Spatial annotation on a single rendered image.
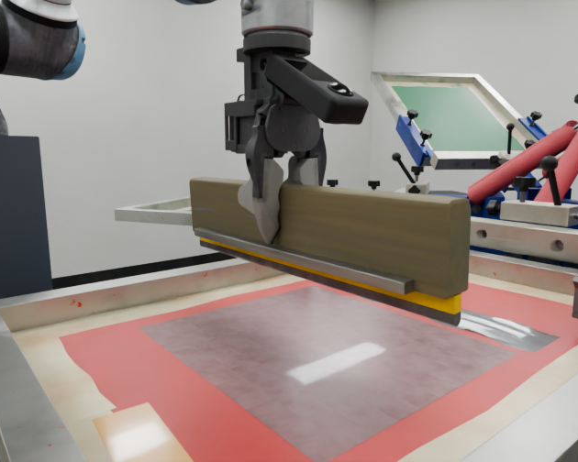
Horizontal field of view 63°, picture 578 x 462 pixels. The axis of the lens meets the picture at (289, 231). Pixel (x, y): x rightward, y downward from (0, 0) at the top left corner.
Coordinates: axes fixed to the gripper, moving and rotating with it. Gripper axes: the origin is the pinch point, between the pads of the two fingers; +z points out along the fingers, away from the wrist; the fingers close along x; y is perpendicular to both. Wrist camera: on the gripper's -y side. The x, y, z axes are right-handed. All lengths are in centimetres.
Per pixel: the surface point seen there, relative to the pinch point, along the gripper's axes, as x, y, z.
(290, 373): 3.7, -4.9, 13.6
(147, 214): -25, 100, 12
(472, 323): -21.8, -9.9, 12.9
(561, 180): -82, 5, -2
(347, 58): -398, 380, -114
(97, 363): 18.1, 9.8, 13.7
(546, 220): -58, -3, 4
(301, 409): 7.2, -10.6, 13.6
